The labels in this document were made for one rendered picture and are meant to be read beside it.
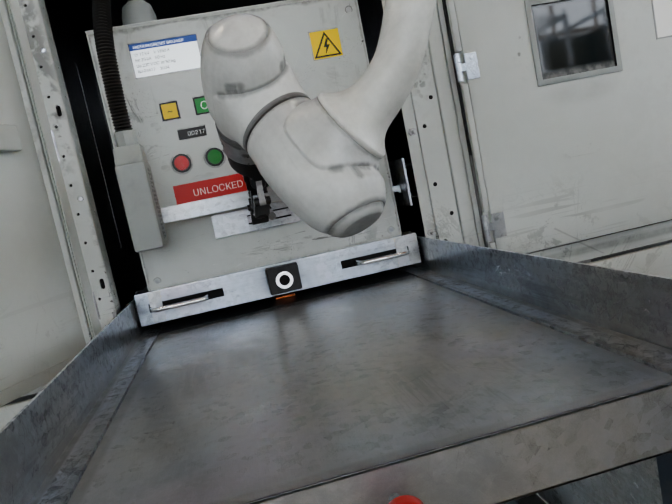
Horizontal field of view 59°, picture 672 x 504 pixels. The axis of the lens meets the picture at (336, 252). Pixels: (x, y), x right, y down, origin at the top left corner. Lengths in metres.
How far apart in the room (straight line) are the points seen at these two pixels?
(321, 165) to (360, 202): 0.06
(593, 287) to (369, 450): 0.31
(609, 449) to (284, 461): 0.25
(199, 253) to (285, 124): 0.50
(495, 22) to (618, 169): 0.37
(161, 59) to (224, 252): 0.36
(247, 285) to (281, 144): 0.49
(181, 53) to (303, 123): 0.53
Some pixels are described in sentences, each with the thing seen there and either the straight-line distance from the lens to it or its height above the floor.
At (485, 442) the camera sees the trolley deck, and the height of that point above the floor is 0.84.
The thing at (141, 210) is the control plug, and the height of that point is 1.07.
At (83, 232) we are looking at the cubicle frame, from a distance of 1.11.
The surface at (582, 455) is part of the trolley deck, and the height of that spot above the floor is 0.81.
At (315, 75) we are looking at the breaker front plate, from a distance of 1.16.
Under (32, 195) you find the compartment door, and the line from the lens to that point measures 1.10.
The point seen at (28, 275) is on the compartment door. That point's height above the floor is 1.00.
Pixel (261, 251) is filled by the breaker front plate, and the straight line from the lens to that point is 1.13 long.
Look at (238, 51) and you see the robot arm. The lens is 0.70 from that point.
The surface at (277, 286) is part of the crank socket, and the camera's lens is 1.11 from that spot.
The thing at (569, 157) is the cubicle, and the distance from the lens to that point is 1.25.
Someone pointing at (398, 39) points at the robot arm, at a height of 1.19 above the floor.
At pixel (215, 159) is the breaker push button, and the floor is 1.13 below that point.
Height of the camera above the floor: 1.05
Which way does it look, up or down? 6 degrees down
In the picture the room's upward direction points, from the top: 12 degrees counter-clockwise
